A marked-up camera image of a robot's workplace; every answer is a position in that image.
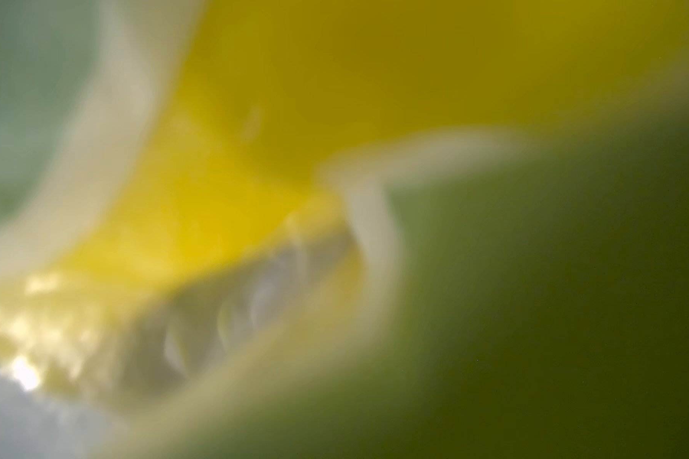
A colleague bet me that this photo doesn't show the zip-top bag with bananas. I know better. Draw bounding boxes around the zip-top bag with bananas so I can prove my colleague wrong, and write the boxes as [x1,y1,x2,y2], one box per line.
[0,0,689,459]

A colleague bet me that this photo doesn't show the yellow bananas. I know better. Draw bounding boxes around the yellow bananas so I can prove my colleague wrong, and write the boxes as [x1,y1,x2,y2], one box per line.
[0,1,689,393]

